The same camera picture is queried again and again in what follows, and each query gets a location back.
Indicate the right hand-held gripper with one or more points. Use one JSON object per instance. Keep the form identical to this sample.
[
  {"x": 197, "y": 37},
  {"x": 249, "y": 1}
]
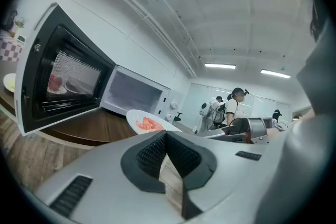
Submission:
[{"x": 257, "y": 129}]

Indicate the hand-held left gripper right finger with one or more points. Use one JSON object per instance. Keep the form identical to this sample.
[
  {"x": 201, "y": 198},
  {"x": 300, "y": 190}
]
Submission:
[{"x": 231, "y": 173}]

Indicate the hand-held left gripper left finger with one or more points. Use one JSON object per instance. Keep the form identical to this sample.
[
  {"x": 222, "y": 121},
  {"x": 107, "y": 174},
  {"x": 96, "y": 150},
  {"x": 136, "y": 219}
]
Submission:
[{"x": 99, "y": 178}]

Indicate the pink raw meat slices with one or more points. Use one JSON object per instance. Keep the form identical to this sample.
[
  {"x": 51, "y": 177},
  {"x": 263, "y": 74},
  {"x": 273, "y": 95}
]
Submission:
[{"x": 149, "y": 124}]

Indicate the white food plate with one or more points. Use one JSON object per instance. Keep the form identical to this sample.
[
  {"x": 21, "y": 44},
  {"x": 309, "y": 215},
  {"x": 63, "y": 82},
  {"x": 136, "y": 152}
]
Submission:
[{"x": 134, "y": 118}]

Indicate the white microwave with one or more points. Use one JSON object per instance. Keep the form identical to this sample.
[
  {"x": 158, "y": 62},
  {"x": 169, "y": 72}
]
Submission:
[{"x": 29, "y": 65}]

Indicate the person's right forearm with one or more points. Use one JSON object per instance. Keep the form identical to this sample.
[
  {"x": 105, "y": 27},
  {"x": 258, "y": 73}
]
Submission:
[{"x": 303, "y": 116}]

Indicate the white backpack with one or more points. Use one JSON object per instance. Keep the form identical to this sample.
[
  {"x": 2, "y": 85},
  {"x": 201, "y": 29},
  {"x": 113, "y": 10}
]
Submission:
[{"x": 206, "y": 110}]

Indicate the black office chair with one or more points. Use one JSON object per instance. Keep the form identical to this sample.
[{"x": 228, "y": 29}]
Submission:
[{"x": 178, "y": 116}]

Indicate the dark wooden table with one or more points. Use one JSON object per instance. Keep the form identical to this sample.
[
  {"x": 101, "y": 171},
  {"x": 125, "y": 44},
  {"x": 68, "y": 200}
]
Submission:
[{"x": 86, "y": 126}]

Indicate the long ceiling light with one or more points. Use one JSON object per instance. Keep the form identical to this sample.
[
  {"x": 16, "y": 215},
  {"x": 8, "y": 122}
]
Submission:
[
  {"x": 275, "y": 73},
  {"x": 220, "y": 66}
]

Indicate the person's dark top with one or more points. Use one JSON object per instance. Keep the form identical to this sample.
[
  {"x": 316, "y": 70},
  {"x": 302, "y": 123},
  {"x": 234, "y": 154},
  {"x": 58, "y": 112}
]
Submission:
[{"x": 319, "y": 73}]

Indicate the white ceiling pipes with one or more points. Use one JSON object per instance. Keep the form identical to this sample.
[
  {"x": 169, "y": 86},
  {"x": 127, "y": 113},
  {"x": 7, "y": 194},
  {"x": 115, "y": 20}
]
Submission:
[{"x": 147, "y": 13}]

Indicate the checkered cloth table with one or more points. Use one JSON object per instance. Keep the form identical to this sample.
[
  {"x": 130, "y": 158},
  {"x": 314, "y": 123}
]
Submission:
[{"x": 10, "y": 52}]

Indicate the small white device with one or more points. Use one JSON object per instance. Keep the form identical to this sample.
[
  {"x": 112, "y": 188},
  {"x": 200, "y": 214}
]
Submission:
[{"x": 21, "y": 38}]

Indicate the small potted plant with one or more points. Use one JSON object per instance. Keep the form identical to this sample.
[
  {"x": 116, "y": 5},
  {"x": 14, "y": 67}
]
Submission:
[{"x": 21, "y": 23}]

